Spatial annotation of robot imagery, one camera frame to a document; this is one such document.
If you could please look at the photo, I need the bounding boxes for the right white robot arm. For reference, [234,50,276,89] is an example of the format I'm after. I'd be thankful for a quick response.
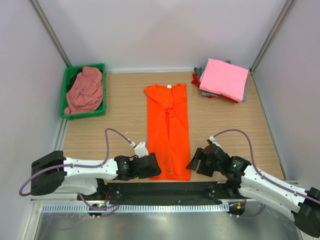
[186,143,320,238]

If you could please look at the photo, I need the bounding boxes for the green plastic bin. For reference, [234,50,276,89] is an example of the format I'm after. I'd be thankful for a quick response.
[60,63,106,120]

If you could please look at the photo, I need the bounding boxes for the aluminium frame rail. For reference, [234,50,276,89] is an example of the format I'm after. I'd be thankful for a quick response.
[284,180,299,186]

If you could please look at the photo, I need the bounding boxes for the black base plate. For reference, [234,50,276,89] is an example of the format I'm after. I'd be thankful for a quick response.
[83,181,243,205]

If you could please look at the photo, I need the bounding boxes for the folded pink t shirt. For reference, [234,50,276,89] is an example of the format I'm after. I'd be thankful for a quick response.
[199,58,250,103]

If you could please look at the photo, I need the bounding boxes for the white slotted cable duct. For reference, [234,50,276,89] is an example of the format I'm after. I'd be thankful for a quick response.
[41,202,230,214]

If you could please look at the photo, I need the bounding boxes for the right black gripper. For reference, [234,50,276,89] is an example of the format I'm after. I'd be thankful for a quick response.
[186,148,222,178]

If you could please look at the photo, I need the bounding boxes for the orange t shirt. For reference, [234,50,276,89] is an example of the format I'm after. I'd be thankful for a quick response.
[144,83,191,181]

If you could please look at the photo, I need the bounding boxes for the crumpled dusty pink shirt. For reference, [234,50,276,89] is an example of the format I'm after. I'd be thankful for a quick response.
[63,66,103,115]

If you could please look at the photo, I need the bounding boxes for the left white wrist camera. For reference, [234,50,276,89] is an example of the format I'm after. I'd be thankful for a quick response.
[130,141,149,158]

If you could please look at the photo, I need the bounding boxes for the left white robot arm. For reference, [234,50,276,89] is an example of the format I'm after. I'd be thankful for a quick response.
[30,150,162,200]

